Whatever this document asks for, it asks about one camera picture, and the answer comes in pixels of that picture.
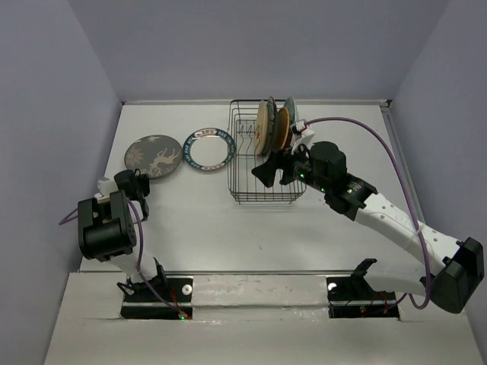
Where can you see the white plate teal rim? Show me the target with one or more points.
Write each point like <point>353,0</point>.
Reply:
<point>209,149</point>

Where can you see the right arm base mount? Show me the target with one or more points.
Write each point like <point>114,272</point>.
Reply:
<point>351,297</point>

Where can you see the dark teal blossom plate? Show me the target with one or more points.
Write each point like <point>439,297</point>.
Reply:
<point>273,126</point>

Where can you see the grey wire dish rack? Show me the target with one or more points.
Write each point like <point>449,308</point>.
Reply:
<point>247,182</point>

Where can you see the woven bamboo plate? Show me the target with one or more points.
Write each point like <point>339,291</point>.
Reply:
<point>283,128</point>

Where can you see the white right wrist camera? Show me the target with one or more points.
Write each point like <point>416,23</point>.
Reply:
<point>302,134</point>

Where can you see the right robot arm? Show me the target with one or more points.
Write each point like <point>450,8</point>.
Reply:
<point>450,269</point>

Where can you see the grey deer plate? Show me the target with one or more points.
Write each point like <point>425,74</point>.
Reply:
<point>154,155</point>

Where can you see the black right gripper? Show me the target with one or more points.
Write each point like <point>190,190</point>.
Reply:
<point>265,172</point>

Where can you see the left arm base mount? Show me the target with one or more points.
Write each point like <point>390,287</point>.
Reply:
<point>139,302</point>

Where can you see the red teal floral plate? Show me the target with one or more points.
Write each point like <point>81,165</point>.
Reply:
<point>291,107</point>

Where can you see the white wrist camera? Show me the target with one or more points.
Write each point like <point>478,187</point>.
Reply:
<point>302,134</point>
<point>105,186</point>

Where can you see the beige branch plate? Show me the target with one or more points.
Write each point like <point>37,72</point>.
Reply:
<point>261,128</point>

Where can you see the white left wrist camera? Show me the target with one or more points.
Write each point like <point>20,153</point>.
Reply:
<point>105,186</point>

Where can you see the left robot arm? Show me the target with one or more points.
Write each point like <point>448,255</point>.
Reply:
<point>110,231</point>

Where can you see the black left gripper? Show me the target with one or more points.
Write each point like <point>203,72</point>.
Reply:
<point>143,180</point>

